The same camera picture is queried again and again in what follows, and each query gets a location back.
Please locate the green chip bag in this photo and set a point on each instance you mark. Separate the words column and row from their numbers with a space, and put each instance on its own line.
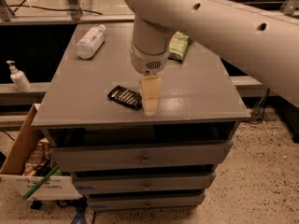
column 178, row 46

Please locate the metal frame rail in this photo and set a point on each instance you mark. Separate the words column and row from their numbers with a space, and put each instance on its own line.
column 49, row 20

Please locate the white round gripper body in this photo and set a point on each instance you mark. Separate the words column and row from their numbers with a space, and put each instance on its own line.
column 149, row 61

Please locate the green stick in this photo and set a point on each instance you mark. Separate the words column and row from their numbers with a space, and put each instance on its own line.
column 32, row 190

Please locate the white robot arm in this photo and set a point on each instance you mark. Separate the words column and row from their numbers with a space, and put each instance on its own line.
column 262, row 46

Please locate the cardboard box with snacks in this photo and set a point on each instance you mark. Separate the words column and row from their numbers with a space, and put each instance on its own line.
column 29, row 161

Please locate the blue clamp stand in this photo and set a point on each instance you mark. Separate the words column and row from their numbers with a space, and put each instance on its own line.
column 80, row 206

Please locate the black rxbar chocolate wrapper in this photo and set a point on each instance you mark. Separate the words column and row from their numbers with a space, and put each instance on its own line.
column 126, row 97

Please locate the grey drawer cabinet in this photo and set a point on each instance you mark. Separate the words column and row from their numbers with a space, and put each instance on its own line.
column 124, row 159

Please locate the beige soft gripper finger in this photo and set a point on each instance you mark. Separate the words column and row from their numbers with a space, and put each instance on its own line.
column 150, row 91

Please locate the white plastic bottle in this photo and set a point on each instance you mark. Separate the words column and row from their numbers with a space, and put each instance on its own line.
column 91, row 42

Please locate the white pump dispenser bottle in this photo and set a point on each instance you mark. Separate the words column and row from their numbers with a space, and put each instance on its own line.
column 18, row 77

